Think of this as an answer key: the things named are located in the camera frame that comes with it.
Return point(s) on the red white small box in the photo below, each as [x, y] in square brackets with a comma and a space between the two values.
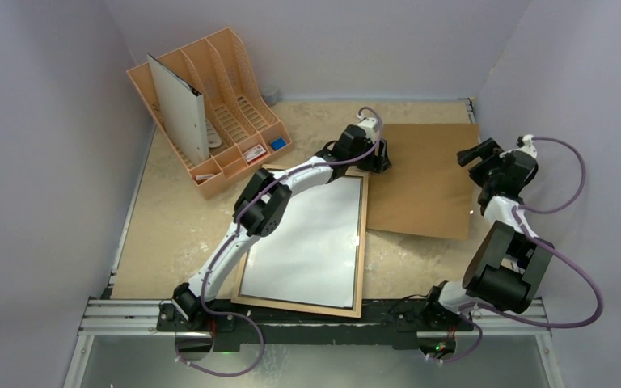
[254, 153]

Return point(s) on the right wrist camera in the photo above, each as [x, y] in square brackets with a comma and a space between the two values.
[525, 144]

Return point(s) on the orange file organizer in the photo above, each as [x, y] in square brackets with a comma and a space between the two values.
[219, 67]

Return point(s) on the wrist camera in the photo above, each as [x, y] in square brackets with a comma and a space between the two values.
[370, 123]
[525, 144]

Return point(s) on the blue small box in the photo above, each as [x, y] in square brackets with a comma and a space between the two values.
[277, 144]

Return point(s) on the brown backing board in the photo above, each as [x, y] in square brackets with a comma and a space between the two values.
[424, 192]

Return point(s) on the white binder folder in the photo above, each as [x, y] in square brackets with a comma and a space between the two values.
[182, 109]

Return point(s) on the wooden picture frame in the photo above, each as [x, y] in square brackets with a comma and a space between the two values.
[361, 241]

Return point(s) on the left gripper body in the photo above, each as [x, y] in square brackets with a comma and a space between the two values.
[370, 163]

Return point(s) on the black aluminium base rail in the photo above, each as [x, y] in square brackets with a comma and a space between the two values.
[239, 324]

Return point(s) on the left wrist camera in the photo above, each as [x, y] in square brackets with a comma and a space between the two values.
[370, 123]

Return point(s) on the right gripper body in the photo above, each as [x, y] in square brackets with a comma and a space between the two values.
[482, 155]

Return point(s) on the landscape photo print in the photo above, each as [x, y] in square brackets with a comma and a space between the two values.
[310, 246]

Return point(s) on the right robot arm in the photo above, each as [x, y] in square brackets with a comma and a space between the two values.
[506, 271]

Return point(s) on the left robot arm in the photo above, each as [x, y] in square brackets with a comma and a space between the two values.
[262, 204]

